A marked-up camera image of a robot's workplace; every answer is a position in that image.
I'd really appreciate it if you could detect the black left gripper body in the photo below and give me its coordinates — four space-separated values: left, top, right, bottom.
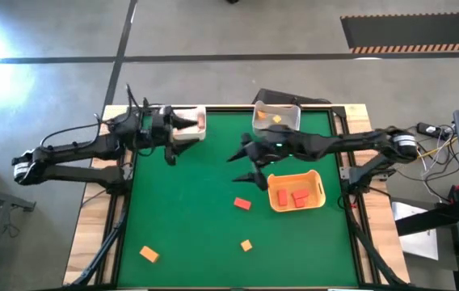
145 105 175 149

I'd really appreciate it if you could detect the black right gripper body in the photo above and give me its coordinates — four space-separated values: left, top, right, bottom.
258 130 301 165

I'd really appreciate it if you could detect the white plastic bin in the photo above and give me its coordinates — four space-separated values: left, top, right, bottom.
251 99 303 137
171 105 208 143

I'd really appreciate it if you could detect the orange plastic bin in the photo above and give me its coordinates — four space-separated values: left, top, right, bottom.
266 169 328 214

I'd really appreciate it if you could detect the green table mat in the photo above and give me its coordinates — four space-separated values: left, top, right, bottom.
116 112 359 289

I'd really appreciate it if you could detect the orange rectangular wooden block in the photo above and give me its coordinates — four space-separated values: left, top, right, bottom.
138 244 161 264

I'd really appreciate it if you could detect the black power strip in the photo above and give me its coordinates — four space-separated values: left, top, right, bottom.
415 121 444 137

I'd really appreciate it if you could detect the white paper sheet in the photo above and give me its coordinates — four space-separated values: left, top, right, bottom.
390 200 440 262

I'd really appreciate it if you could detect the black desk foot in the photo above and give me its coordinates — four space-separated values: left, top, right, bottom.
394 196 459 238

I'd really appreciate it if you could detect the black yellow striped floor mat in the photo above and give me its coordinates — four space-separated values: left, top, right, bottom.
339 11 459 55

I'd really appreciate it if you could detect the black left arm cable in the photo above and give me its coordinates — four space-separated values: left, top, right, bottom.
39 82 166 150

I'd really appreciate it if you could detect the black aluminium table frame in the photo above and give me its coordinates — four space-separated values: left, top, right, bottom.
62 103 412 291

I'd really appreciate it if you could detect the white cable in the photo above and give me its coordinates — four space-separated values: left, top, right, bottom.
413 139 453 203

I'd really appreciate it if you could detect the yellow cable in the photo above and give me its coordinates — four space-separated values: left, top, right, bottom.
394 136 459 171

